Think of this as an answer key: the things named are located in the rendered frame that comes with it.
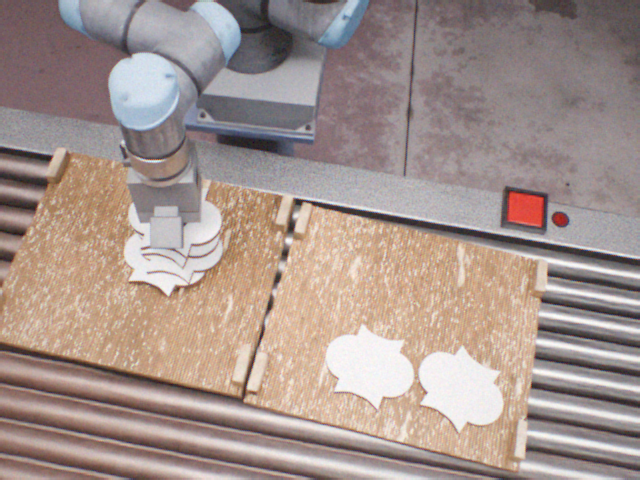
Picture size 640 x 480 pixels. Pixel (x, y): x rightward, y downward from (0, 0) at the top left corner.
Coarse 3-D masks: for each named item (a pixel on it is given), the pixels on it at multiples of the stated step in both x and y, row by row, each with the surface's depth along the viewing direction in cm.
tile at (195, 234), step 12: (204, 192) 111; (132, 204) 109; (204, 204) 110; (132, 216) 108; (204, 216) 109; (216, 216) 109; (144, 228) 108; (192, 228) 108; (204, 228) 108; (216, 228) 108; (144, 240) 107; (192, 240) 107; (204, 240) 107; (180, 252) 106
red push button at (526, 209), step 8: (512, 192) 130; (512, 200) 129; (520, 200) 129; (528, 200) 130; (536, 200) 130; (512, 208) 129; (520, 208) 129; (528, 208) 129; (536, 208) 129; (512, 216) 128; (520, 216) 128; (528, 216) 128; (536, 216) 128; (528, 224) 127; (536, 224) 127
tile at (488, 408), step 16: (464, 352) 114; (432, 368) 113; (448, 368) 113; (464, 368) 113; (480, 368) 113; (432, 384) 111; (448, 384) 112; (464, 384) 112; (480, 384) 112; (432, 400) 110; (448, 400) 110; (464, 400) 110; (480, 400) 111; (496, 400) 111; (448, 416) 109; (464, 416) 109; (480, 416) 109; (496, 416) 110
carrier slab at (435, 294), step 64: (320, 256) 122; (384, 256) 122; (448, 256) 123; (512, 256) 123; (320, 320) 117; (384, 320) 117; (448, 320) 118; (512, 320) 118; (320, 384) 112; (512, 384) 113; (448, 448) 108
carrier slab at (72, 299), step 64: (64, 192) 125; (128, 192) 126; (256, 192) 127; (64, 256) 120; (256, 256) 121; (0, 320) 114; (64, 320) 115; (128, 320) 115; (192, 320) 116; (256, 320) 116; (192, 384) 111
